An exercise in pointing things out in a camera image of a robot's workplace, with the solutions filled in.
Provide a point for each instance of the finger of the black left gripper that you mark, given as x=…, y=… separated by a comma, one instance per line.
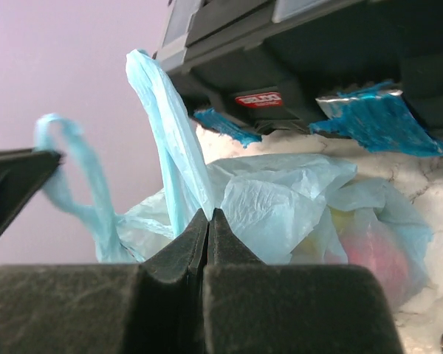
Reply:
x=23, y=172

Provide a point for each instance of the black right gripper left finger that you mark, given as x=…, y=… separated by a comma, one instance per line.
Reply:
x=150, y=307

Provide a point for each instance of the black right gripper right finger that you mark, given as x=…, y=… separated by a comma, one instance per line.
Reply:
x=252, y=307

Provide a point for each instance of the light blue plastic bag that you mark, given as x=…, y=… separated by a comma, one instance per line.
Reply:
x=271, y=202

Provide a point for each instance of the yellow fake fruit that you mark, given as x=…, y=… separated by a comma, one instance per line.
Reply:
x=334, y=240

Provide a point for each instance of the red fake fruit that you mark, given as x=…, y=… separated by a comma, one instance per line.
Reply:
x=370, y=243

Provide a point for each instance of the black plastic toolbox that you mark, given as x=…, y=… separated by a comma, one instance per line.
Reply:
x=271, y=65

